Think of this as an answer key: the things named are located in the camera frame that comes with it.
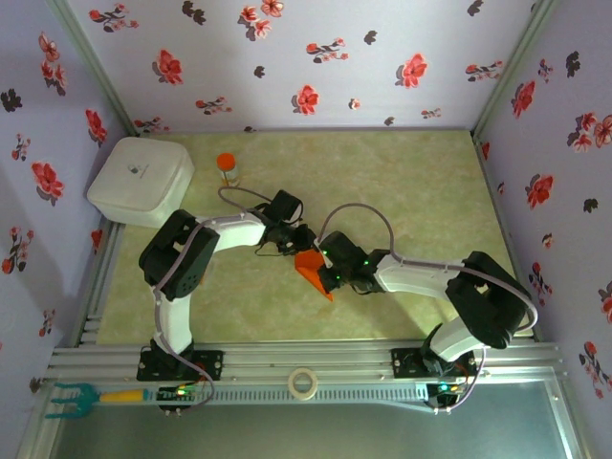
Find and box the aluminium front rail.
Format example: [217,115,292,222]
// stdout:
[47,339,570,386]

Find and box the orange-capped pill bottle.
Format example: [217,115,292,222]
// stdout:
[216,152,241,189]

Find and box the teal rake with yellow handle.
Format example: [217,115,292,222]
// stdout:
[45,382,147,421]

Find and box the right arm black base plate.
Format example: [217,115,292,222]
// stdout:
[390,347,478,379]

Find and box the beige tape roll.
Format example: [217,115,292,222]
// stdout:
[287,367,319,402]

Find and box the grey slotted cable duct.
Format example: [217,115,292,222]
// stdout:
[209,385,429,406]

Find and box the orange square paper sheet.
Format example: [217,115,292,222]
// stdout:
[294,248,335,302]

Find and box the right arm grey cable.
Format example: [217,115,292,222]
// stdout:
[318,203,539,415]

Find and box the white square lidded container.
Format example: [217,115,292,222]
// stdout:
[86,136,196,230]

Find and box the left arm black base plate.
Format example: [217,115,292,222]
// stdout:
[137,350,225,383]

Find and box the aluminium corner post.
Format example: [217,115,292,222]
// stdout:
[45,0,140,138]
[470,0,561,141]

